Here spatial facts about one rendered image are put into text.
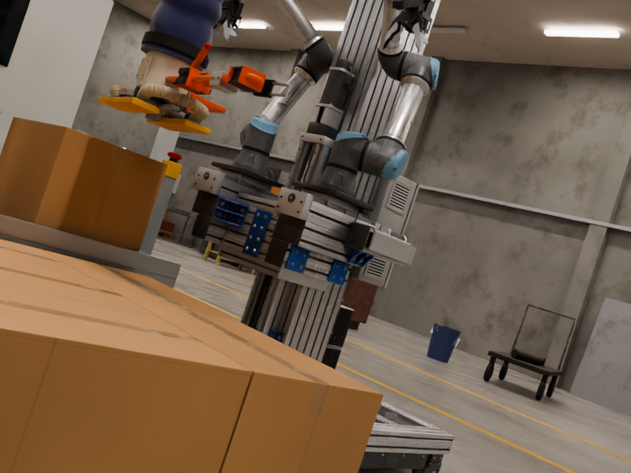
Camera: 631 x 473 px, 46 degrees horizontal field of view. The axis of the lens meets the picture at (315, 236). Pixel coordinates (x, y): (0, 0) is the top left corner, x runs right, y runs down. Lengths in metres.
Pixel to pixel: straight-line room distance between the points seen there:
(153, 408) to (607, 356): 11.34
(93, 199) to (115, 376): 1.42
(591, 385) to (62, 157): 10.66
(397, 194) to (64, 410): 2.05
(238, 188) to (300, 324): 0.59
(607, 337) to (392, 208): 9.67
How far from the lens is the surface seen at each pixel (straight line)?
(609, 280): 12.94
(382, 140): 2.66
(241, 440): 1.53
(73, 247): 2.63
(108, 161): 2.69
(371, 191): 3.04
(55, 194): 2.64
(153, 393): 1.38
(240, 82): 2.02
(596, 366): 12.48
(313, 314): 2.94
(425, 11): 2.54
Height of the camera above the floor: 0.80
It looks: 1 degrees up
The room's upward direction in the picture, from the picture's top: 18 degrees clockwise
